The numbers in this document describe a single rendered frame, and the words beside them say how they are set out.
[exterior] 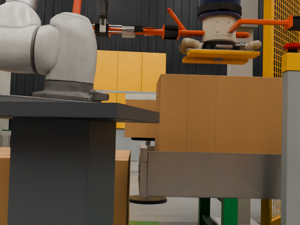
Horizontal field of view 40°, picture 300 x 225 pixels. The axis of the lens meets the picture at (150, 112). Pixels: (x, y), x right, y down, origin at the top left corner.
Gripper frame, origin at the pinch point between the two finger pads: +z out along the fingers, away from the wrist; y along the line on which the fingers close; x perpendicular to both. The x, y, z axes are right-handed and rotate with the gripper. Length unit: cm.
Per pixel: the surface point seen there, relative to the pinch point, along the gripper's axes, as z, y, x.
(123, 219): 91, -18, -13
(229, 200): 79, -33, -58
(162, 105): 39, -18, -30
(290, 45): 16, -51, -77
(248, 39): -19, 96, -101
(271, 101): 36, -18, -81
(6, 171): 71, -18, 40
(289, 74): 28, -51, -77
